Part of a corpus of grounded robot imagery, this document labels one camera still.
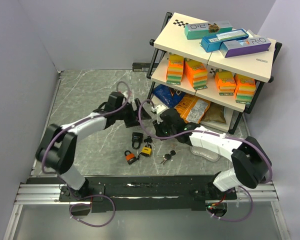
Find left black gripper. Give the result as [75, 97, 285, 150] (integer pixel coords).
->
[115, 98, 151, 128]

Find black padlock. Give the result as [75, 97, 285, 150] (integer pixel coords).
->
[131, 132, 144, 150]

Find black-headed key bunch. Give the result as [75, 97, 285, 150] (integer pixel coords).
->
[143, 135, 155, 148]

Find orange padlock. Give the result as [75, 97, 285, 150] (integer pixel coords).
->
[124, 150, 138, 165]

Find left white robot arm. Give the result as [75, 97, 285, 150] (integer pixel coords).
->
[35, 91, 151, 201]

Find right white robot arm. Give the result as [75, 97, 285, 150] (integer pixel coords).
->
[151, 104, 272, 199]

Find black key bunch on table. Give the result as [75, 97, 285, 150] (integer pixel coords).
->
[157, 150, 181, 165]

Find orange Kettle chips bag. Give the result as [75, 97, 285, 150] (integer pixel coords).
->
[174, 93, 211, 124]

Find blue chips bag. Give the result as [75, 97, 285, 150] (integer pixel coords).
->
[152, 84, 186, 108]

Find yellow padlock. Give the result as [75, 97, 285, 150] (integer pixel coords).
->
[140, 144, 153, 157]

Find clear plastic pouch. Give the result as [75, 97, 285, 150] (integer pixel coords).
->
[190, 146, 221, 162]

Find black device behind shelf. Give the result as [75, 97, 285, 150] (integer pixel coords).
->
[132, 62, 150, 72]

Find brown bag on shelf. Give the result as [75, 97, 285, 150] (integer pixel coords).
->
[201, 102, 227, 124]

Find sponge pack far left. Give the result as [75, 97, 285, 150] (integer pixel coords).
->
[166, 53, 184, 85]

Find orange sponge pack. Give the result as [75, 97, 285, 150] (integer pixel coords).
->
[214, 69, 237, 96]
[183, 58, 208, 90]

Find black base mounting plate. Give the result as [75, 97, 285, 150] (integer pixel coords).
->
[59, 175, 237, 213]

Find three-tier shelf rack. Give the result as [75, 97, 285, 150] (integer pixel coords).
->
[146, 12, 282, 134]

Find sponge pack far right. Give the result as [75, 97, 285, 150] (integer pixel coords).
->
[234, 74, 256, 104]

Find blue box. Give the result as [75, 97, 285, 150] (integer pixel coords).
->
[200, 28, 249, 53]

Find teal R+O box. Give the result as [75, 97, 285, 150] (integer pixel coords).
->
[184, 20, 233, 40]

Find purple R+O box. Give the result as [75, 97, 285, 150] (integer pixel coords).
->
[219, 36, 272, 58]

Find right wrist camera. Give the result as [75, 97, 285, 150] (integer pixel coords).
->
[151, 104, 168, 124]

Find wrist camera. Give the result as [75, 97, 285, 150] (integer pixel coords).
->
[151, 104, 168, 124]
[122, 90, 134, 101]

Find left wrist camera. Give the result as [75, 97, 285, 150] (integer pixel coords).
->
[122, 90, 134, 101]

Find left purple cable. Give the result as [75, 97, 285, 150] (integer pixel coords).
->
[41, 81, 133, 176]

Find purple cable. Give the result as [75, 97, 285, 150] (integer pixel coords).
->
[138, 98, 274, 223]
[41, 81, 133, 176]

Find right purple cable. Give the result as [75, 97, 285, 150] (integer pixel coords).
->
[138, 98, 274, 223]

